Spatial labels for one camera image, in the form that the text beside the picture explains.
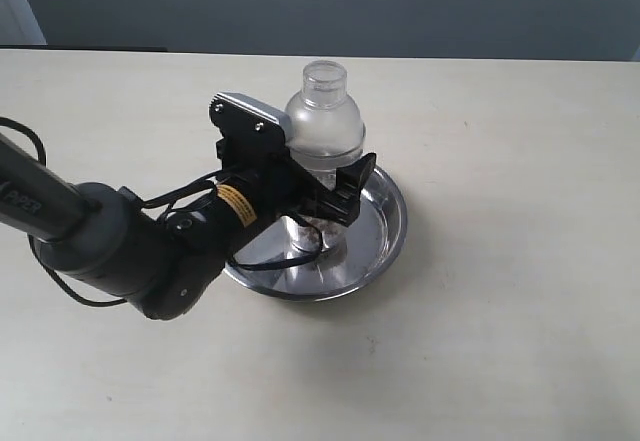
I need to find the clear plastic shaker bottle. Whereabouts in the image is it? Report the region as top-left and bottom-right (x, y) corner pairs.
(283, 59), (369, 257)

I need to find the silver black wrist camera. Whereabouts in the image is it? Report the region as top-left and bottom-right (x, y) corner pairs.
(209, 92), (293, 169)

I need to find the black cable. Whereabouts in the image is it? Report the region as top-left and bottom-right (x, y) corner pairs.
(0, 116), (326, 308)

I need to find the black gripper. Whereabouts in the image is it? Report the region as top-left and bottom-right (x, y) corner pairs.
(216, 152), (376, 249)

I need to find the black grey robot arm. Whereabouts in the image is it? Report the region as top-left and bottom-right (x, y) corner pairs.
(1, 134), (376, 321)

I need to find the round stainless steel pan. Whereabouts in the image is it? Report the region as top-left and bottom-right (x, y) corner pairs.
(225, 167), (408, 302)

